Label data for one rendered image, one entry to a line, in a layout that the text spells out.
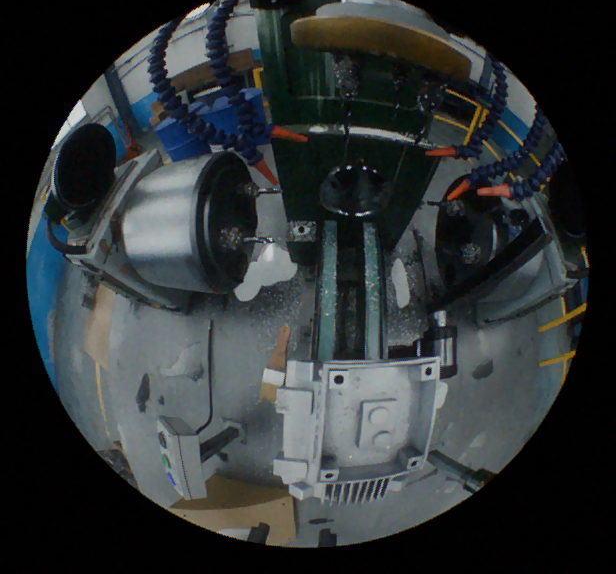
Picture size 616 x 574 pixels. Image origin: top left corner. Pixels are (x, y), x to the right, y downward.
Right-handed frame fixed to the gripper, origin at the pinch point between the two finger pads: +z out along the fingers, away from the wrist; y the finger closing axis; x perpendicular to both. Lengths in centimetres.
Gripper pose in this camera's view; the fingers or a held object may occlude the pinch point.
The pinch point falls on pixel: (292, 539)
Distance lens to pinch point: 24.1
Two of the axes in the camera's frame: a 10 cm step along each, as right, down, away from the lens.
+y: 10.0, 0.4, -0.7
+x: 0.4, -10.0, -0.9
